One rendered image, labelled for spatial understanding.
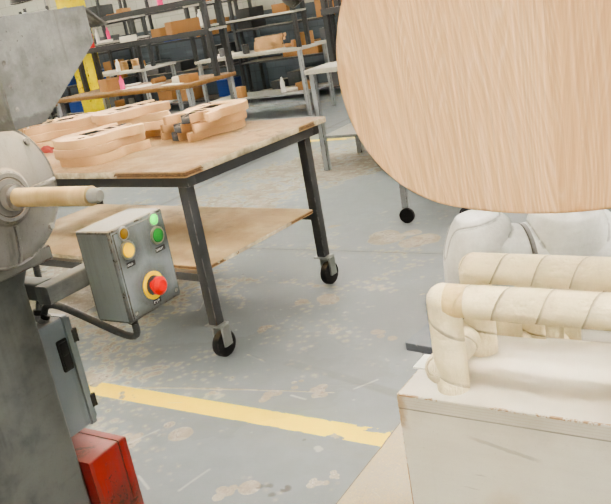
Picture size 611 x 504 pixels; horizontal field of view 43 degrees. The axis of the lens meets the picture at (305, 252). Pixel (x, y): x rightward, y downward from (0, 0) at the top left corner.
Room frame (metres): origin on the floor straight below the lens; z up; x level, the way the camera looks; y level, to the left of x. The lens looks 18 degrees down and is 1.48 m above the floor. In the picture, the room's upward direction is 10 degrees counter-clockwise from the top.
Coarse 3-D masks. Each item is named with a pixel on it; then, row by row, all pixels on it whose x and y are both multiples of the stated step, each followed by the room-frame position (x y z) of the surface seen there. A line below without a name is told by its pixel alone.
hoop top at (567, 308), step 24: (432, 288) 0.67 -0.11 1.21; (456, 288) 0.65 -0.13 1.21; (480, 288) 0.64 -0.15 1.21; (504, 288) 0.63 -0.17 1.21; (528, 288) 0.62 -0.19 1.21; (456, 312) 0.65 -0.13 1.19; (480, 312) 0.63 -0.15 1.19; (504, 312) 0.62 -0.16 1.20; (528, 312) 0.61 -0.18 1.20; (552, 312) 0.59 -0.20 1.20; (576, 312) 0.58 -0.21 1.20; (600, 312) 0.57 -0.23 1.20
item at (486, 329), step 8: (464, 280) 0.73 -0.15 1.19; (472, 280) 0.72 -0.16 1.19; (464, 320) 0.74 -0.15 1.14; (472, 320) 0.72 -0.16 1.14; (480, 320) 0.72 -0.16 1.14; (488, 320) 0.72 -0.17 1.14; (480, 328) 0.72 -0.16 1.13; (488, 328) 0.72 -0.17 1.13; (480, 336) 0.72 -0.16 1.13; (488, 336) 0.72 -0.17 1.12; (496, 336) 0.73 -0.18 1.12; (480, 344) 0.72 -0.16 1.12; (488, 344) 0.72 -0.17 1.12; (496, 344) 0.73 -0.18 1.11; (480, 352) 0.72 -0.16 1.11; (488, 352) 0.72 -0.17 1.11; (496, 352) 0.72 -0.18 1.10
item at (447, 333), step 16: (432, 320) 0.66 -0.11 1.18; (448, 320) 0.65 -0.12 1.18; (432, 336) 0.66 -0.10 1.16; (448, 336) 0.65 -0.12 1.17; (464, 336) 0.66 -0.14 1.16; (448, 352) 0.65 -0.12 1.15; (464, 352) 0.66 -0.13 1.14; (448, 368) 0.65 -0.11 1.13; (464, 368) 0.66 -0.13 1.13; (448, 384) 0.65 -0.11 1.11; (464, 384) 0.66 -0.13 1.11
